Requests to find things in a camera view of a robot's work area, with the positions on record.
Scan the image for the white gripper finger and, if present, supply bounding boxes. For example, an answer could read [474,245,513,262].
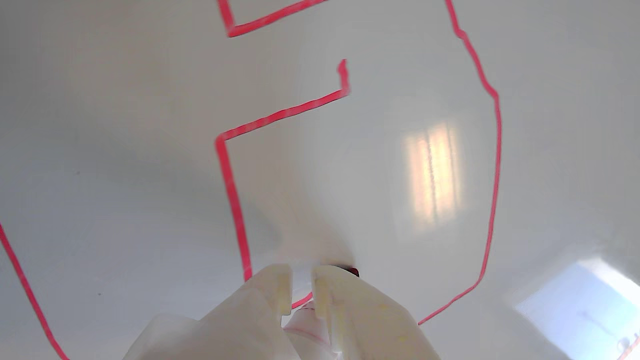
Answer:
[310,264,442,360]
[122,263,301,360]

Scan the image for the red whiteboard marker pen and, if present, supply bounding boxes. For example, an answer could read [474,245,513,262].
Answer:
[281,265,360,360]

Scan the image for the white whiteboard with metal frame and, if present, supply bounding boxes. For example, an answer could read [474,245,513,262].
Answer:
[0,0,640,360]

